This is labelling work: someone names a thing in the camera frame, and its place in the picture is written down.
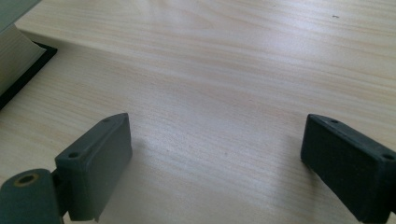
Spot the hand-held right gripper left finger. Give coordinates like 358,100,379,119
54,112,134,223

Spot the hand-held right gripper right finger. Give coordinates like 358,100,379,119
300,113,396,224

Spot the black hardcover book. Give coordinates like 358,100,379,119
0,23,59,110

